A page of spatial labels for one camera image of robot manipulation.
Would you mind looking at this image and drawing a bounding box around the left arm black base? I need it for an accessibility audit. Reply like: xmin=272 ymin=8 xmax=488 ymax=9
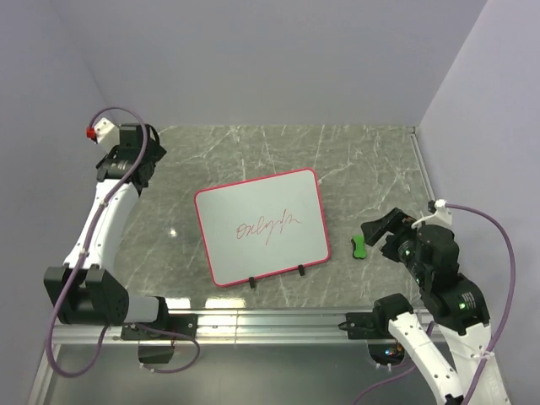
xmin=121 ymin=313 xmax=198 ymax=341

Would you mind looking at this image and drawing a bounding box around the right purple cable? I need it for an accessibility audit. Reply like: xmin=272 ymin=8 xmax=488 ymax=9
xmin=349 ymin=203 xmax=516 ymax=405

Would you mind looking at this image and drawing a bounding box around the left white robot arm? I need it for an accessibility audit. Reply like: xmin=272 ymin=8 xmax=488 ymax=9
xmin=44 ymin=118 xmax=171 ymax=339

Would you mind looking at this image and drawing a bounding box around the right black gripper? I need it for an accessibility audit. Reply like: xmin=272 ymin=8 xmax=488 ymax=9
xmin=359 ymin=204 xmax=429 ymax=282

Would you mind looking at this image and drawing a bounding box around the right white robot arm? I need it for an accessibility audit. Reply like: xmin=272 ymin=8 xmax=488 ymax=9
xmin=361 ymin=199 xmax=516 ymax=404

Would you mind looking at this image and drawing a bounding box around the aluminium mounting rail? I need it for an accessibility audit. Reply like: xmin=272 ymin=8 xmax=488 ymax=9
xmin=52 ymin=308 xmax=394 ymax=346

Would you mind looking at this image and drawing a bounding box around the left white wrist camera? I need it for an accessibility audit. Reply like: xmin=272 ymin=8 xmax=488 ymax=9
xmin=86 ymin=118 xmax=119 ymax=151

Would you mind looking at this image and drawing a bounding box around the green whiteboard eraser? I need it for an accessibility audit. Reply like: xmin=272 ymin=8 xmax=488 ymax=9
xmin=351 ymin=235 xmax=367 ymax=260

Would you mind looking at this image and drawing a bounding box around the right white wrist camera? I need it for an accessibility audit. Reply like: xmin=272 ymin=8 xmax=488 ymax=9
xmin=411 ymin=199 xmax=452 ymax=230

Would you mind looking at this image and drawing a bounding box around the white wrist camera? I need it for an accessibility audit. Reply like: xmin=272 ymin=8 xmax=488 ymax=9
xmin=86 ymin=118 xmax=119 ymax=151
xmin=411 ymin=199 xmax=452 ymax=230

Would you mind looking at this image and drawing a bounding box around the pink-framed whiteboard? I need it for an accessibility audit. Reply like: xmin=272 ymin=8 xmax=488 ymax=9
xmin=194 ymin=168 xmax=331 ymax=288

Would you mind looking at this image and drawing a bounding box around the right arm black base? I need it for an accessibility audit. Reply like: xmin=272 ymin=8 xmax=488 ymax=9
xmin=337 ymin=311 xmax=392 ymax=340

